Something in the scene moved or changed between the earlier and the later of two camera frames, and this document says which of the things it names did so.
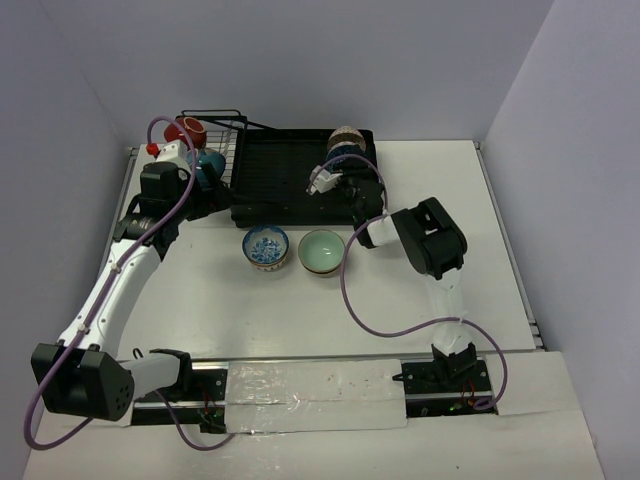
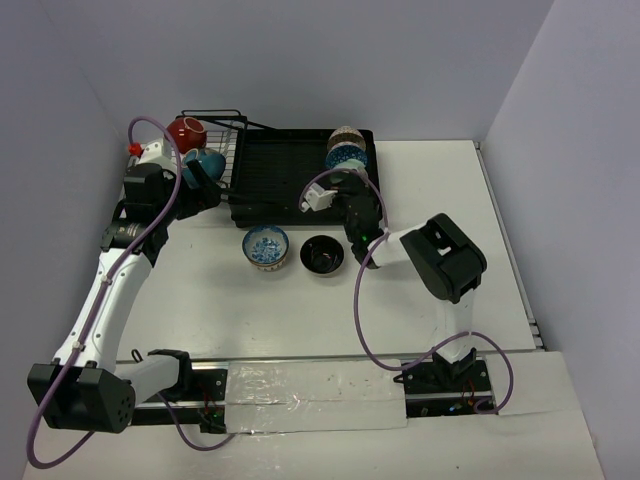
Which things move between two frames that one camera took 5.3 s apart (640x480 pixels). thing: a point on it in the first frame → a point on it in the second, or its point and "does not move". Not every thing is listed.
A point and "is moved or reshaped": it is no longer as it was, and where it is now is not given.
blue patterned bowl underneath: x=338 y=165 does not move
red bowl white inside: x=195 y=130 does not move
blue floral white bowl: x=266 y=248 does not move
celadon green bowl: x=321 y=252 is moved or reshaped
